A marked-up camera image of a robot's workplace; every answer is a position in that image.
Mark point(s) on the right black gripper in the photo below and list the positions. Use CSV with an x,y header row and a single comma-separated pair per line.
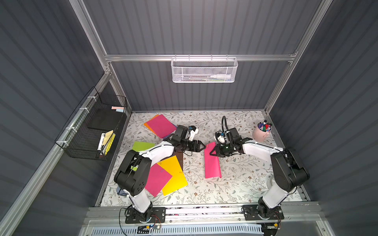
x,y
226,149

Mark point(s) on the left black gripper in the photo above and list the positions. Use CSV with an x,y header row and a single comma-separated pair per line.
x,y
194,145

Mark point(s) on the magenta paper sheet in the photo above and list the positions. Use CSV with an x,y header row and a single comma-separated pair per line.
x,y
157,179
212,165
165,127

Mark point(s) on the orange paper sheet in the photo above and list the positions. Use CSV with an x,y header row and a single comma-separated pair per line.
x,y
152,124

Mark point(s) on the brown paper sheet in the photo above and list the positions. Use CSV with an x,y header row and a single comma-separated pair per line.
x,y
180,158

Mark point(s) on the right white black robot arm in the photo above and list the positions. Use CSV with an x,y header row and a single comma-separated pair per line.
x,y
289,171

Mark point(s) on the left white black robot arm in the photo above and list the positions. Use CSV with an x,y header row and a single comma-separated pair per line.
x,y
132,175

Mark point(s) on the yellow paper sheet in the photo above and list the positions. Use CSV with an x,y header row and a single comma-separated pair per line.
x,y
178,180

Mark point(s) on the cup of coloured markers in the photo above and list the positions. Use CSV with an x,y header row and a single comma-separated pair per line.
x,y
262,131

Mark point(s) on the lime green paper sheet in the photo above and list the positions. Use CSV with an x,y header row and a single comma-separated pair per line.
x,y
142,146

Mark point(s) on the clear tape roll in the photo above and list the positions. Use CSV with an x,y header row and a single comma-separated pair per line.
x,y
270,181

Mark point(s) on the white marker in basket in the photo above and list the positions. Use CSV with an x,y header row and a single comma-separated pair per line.
x,y
220,77

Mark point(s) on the yellow notepad in basket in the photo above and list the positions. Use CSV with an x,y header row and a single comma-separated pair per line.
x,y
105,143

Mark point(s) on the grey blue stapler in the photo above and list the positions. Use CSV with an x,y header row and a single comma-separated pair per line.
x,y
121,192

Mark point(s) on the pink sticky notes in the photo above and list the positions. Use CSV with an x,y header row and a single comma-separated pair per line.
x,y
118,109

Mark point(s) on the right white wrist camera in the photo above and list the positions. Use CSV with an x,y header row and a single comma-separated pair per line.
x,y
220,137

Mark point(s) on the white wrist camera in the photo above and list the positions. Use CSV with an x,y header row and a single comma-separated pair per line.
x,y
220,137
192,132

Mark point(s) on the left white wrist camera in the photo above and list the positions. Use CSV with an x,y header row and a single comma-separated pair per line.
x,y
192,132

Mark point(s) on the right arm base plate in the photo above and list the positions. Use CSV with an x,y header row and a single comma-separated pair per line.
x,y
260,212

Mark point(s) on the white wire mesh basket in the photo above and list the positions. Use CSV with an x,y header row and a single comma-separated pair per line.
x,y
197,69

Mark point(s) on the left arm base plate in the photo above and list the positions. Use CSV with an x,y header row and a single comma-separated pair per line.
x,y
152,215

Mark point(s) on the black wire wall basket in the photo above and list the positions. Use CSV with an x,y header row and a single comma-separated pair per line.
x,y
81,137

